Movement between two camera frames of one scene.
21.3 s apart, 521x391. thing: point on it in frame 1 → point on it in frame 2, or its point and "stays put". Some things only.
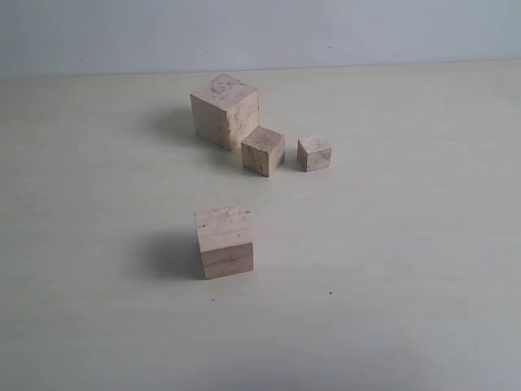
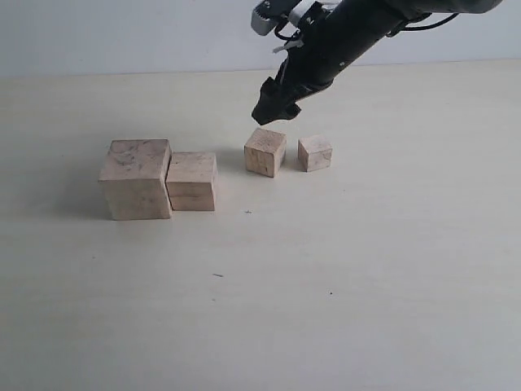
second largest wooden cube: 225,240 → 191,181
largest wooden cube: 225,111 → 134,177
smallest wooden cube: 313,152 stays put
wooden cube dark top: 263,151 stays put
